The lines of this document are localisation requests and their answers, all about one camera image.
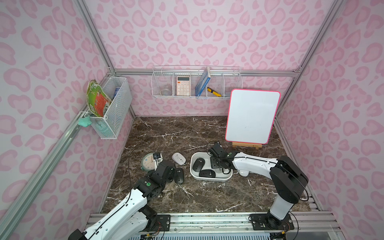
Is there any wooden easel stand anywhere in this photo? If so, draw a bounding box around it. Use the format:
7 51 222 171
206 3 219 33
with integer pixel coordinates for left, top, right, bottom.
232 142 263 150

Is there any pink white calculator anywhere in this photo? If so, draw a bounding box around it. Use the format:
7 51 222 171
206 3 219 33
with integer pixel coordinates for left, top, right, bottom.
176 76 191 97

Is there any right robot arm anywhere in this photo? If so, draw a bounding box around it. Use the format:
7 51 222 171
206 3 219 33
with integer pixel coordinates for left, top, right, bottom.
208 143 309 223

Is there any blue book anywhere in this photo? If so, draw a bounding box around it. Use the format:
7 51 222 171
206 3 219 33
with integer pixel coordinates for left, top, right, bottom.
195 67 211 97

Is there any black mouse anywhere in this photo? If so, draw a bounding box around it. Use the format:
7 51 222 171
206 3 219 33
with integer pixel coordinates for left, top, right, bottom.
192 158 206 172
199 169 216 178
174 168 185 185

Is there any white mesh wall basket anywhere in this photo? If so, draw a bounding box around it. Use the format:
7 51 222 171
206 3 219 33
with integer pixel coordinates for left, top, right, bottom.
89 77 133 140

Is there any green round clock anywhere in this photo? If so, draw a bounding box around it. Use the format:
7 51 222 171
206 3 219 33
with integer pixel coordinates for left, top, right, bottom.
141 153 163 172

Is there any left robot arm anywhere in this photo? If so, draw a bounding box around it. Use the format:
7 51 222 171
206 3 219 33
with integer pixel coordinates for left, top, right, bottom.
68 160 176 240

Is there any yellow utility knife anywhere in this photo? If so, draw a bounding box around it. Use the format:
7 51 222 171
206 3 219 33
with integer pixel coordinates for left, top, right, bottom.
207 87 222 98

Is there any clear tape roll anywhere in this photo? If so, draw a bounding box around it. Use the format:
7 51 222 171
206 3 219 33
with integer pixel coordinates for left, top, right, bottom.
161 85 173 96

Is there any green snack bag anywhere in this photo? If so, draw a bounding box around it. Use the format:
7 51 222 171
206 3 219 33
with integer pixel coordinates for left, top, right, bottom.
86 80 112 118

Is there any white pink mouse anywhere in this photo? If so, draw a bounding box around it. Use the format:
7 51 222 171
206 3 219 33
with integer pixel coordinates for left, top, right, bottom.
172 153 187 165

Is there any white board pink frame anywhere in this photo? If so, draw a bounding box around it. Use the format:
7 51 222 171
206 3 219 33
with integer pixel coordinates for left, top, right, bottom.
225 89 281 145

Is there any teal clip holder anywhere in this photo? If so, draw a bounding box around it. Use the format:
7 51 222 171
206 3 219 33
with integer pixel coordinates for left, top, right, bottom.
78 116 92 128

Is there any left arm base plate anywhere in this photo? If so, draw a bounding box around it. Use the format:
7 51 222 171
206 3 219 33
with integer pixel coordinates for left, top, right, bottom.
142 214 171 232

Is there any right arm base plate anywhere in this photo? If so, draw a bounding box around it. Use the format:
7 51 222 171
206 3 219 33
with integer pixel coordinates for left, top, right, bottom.
248 214 295 231

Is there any white storage box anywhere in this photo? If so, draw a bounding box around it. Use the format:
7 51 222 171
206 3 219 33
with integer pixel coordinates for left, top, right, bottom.
190 152 233 182

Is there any white wire wall shelf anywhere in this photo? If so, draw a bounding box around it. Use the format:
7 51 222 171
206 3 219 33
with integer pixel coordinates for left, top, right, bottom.
151 65 243 99

